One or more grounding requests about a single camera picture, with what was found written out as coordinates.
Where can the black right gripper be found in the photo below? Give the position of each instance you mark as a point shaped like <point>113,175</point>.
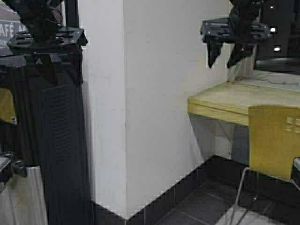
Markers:
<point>244,36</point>

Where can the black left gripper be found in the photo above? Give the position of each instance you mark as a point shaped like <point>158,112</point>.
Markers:
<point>47,64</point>

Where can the yellow chair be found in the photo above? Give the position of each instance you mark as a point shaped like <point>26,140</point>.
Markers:
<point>274,143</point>

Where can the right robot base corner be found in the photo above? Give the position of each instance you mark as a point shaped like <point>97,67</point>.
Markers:
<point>296,171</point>

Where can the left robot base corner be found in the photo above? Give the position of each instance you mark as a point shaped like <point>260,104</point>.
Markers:
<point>5,171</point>

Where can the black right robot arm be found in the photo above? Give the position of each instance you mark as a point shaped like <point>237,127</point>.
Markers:
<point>244,11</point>

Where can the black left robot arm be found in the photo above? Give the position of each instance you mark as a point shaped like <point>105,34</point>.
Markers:
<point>40,21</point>

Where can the long wooden window counter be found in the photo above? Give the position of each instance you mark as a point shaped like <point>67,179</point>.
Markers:
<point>230,101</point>

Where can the black perforated column panel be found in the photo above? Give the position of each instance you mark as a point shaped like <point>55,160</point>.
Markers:
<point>42,132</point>

